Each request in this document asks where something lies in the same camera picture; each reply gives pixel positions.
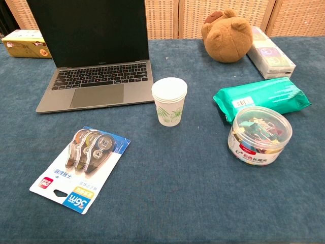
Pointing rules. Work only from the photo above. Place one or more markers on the clear tub of binder clips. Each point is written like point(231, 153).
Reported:
point(259, 142)

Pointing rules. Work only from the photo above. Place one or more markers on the green wet wipes pack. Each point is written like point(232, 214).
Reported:
point(266, 94)

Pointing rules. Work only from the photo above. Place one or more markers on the woven wooden folding screen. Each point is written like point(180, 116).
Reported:
point(193, 17)

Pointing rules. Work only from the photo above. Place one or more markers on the yellow cardboard box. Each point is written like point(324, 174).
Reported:
point(23, 47)

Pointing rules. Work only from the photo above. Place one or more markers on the blue tablecloth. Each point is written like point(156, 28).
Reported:
point(177, 190)

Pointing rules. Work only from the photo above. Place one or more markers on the grey laptop computer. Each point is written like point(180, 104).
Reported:
point(96, 96)

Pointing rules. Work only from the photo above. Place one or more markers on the brown plush toy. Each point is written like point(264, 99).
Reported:
point(226, 43)

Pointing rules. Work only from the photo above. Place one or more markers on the white paper cup stack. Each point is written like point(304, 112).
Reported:
point(168, 106)

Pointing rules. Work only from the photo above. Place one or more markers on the correction tape blister pack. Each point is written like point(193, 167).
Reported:
point(63, 183)

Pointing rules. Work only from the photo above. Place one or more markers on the purple green tissue pack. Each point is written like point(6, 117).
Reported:
point(274, 61)

